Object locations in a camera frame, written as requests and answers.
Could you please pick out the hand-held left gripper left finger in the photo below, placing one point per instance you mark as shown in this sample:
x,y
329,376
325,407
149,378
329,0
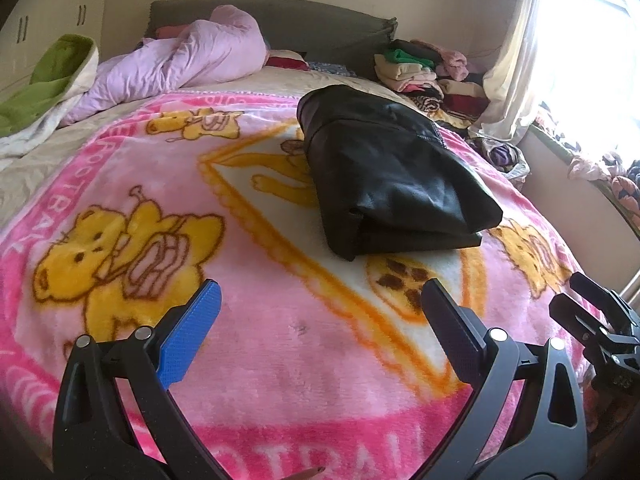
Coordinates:
x,y
190,335

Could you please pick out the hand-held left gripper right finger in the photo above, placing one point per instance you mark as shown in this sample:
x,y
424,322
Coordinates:
x,y
452,332

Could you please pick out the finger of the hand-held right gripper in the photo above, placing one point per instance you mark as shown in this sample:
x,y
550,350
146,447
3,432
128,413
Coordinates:
x,y
570,312
595,292

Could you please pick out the black leather jacket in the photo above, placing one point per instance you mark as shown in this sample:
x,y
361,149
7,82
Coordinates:
x,y
390,175

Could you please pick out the patterned bag with clothes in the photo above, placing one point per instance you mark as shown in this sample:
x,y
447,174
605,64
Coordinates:
x,y
502,157

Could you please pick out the pile of folded clothes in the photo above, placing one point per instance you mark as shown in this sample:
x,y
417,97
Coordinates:
x,y
415,70

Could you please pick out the pink printed fleece blanket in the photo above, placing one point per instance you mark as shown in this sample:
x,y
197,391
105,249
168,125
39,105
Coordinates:
x,y
300,350

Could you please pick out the floral cloths on sill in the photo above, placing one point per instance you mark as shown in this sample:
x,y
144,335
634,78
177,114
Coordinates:
x,y
600,170

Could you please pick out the cream curtain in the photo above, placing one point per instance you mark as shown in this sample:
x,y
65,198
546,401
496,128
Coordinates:
x,y
520,60

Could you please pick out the bright window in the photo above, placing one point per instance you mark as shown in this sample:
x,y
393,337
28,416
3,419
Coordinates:
x,y
590,35

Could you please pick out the lilac quilted duvet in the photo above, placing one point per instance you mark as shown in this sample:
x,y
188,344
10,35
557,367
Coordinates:
x,y
190,55

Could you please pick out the red cloth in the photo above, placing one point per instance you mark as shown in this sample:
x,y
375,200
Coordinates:
x,y
287,63

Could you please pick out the blue patterned cloth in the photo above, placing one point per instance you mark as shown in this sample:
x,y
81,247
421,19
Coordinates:
x,y
330,69

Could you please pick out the green and white blanket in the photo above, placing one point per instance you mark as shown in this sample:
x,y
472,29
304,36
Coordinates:
x,y
50,80

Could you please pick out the pink cloth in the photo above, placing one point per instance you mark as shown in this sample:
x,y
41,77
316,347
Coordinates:
x,y
172,31

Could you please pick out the grey-green bed headboard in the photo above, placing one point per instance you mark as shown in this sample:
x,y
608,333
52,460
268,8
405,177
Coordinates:
x,y
325,30

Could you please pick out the white wardrobe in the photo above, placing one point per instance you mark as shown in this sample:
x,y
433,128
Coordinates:
x,y
50,25

